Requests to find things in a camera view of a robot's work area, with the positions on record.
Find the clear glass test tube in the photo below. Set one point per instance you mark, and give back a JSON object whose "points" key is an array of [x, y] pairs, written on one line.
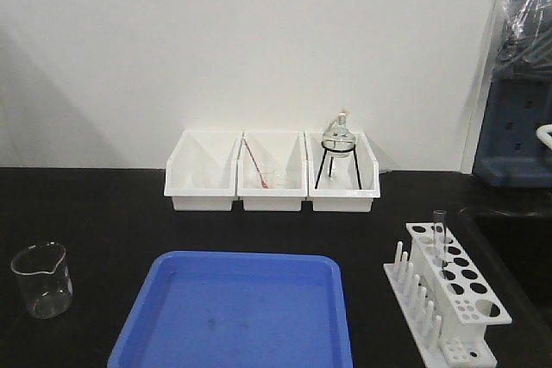
{"points": [[440, 236]]}

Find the white test tube rack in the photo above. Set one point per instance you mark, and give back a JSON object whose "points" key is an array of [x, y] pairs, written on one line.
{"points": [[447, 311]]}

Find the grey pegboard drying rack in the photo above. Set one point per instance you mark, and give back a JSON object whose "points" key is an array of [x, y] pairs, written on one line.
{"points": [[509, 154]]}

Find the middle white storage bin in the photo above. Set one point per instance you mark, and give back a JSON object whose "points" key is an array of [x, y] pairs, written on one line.
{"points": [[281, 157]]}

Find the white storage bin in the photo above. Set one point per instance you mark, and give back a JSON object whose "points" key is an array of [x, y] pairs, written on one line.
{"points": [[201, 171], [281, 157], [342, 184]]}

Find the red glass thermometer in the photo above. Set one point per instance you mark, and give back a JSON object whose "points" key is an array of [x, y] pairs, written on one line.
{"points": [[263, 182]]}

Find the glass flask on tripod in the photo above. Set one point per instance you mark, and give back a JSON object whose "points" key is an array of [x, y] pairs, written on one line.
{"points": [[338, 142]]}

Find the left white storage bin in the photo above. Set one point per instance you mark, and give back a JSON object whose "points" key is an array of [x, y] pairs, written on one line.
{"points": [[201, 171]]}

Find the right white storage bin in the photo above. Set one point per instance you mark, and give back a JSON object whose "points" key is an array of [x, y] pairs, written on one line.
{"points": [[342, 184]]}

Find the blue plastic tray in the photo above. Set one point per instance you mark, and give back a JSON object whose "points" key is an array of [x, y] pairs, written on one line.
{"points": [[217, 309]]}

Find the glass beaker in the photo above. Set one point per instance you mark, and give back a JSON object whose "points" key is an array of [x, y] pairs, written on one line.
{"points": [[43, 277]]}

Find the black sink basin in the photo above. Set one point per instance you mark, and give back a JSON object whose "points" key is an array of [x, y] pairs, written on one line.
{"points": [[522, 242]]}

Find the white lab faucet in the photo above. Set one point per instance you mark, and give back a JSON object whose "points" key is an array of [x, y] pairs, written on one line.
{"points": [[544, 134]]}

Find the plastic bag of pegs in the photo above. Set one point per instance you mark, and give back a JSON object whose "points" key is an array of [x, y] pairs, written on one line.
{"points": [[525, 48]]}

